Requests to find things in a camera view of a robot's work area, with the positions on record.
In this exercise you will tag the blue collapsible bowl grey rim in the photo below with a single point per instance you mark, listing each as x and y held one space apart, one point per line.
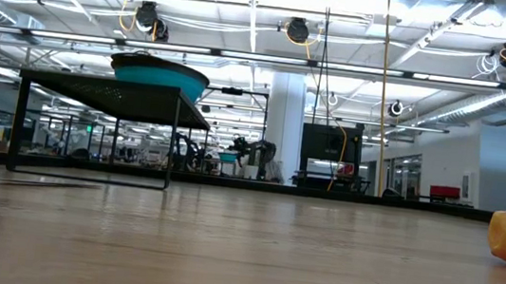
160 79

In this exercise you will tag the black perforated metal stand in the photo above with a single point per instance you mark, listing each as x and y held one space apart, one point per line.
119 98

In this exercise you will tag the small teal bowl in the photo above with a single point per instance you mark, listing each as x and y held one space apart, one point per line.
227 157

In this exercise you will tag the white round pillar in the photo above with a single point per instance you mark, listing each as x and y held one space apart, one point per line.
284 117

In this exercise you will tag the white plant pot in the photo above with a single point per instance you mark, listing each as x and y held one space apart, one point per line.
251 172

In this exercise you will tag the black monitor screen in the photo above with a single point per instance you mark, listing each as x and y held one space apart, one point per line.
329 143

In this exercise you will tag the small black ceiling reel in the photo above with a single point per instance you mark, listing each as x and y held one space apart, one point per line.
396 108

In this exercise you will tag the red box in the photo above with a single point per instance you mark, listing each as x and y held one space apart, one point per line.
444 192

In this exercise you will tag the black gantry frame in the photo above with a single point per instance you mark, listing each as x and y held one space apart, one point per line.
232 91

